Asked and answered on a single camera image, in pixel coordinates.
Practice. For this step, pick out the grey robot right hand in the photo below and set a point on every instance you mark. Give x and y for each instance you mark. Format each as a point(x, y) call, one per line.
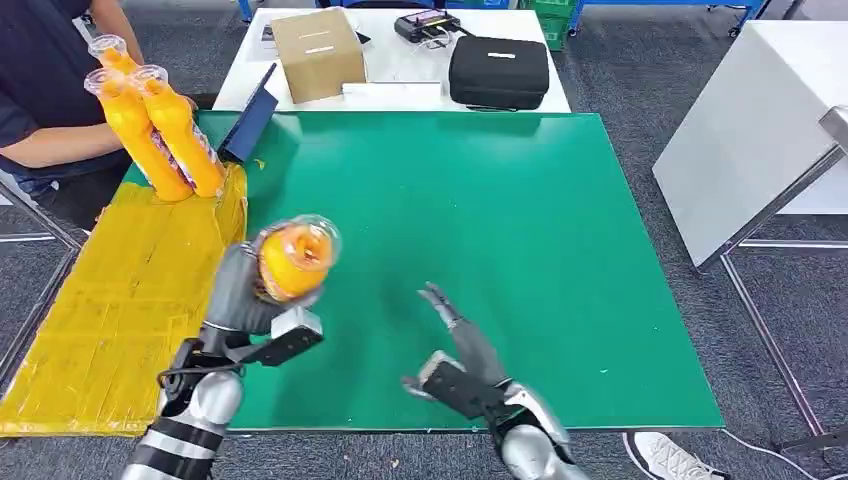
point(474, 344)

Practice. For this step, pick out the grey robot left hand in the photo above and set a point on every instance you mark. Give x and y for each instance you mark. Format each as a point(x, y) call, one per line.
point(232, 291)

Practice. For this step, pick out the orange drink bottle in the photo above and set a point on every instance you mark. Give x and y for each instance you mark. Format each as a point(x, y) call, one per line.
point(116, 58)
point(295, 262)
point(142, 146)
point(185, 142)

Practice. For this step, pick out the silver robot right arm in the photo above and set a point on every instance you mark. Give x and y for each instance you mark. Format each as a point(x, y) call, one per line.
point(530, 454)

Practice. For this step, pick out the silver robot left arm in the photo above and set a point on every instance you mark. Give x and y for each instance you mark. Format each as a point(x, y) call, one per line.
point(199, 407)

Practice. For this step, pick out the yellow sheet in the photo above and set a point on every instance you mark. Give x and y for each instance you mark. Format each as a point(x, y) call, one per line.
point(119, 298)

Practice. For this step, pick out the green table mat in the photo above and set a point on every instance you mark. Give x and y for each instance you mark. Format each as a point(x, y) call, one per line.
point(497, 232)

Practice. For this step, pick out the small yellow tape scrap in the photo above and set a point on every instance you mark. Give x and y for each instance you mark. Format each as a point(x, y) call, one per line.
point(258, 164)

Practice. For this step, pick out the dark blue tablet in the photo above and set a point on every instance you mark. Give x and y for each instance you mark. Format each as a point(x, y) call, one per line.
point(248, 126)

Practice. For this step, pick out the white shoe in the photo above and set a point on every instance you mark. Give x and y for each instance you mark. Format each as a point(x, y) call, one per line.
point(666, 457)

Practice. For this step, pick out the brown cardboard box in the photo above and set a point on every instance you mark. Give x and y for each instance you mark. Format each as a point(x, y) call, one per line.
point(318, 56)

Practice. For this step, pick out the flat white box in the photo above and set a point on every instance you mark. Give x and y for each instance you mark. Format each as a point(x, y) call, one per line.
point(391, 90)

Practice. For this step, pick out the black zip case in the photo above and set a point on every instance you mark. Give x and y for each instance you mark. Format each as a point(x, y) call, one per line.
point(498, 73)

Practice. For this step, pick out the person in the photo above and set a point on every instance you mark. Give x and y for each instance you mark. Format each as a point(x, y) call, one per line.
point(40, 73)

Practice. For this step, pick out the black remote controller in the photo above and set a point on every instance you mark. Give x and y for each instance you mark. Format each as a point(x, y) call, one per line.
point(427, 25)

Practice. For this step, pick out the green plastic crate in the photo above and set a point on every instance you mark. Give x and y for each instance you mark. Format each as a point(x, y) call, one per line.
point(553, 26)

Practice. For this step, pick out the blue metal rack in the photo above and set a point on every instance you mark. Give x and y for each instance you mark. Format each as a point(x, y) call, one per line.
point(575, 16)

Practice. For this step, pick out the white side table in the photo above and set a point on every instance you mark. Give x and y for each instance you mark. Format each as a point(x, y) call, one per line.
point(748, 132)

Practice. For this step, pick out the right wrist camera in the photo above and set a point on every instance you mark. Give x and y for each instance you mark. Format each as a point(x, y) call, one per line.
point(464, 391)

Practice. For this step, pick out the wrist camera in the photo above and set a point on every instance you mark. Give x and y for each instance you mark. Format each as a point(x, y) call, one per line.
point(464, 391)
point(291, 338)

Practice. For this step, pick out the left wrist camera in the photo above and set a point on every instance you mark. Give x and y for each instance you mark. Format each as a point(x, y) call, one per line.
point(291, 338)

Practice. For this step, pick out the grey metal frame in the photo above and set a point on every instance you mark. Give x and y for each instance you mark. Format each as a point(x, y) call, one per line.
point(40, 218)

